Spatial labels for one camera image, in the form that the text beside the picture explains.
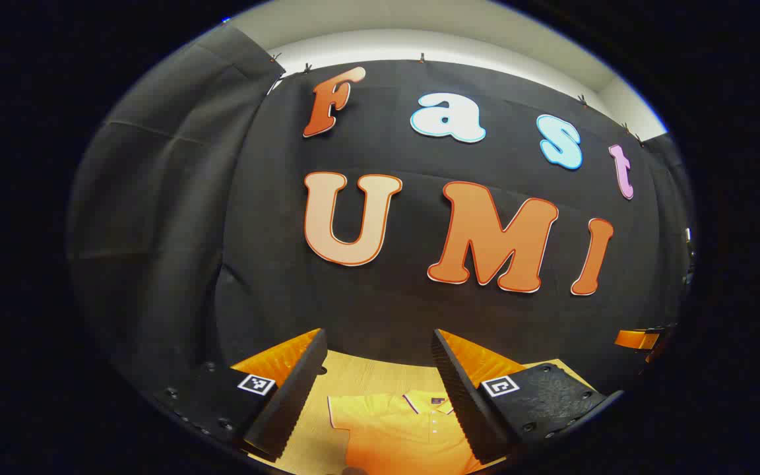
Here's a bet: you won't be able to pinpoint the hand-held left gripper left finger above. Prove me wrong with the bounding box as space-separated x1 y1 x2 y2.
152 328 329 462

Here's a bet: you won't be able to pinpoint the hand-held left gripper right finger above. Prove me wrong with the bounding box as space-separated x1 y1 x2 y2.
430 328 625 466

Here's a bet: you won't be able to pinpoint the orange T-shirt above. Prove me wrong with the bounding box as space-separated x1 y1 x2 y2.
326 391 486 475

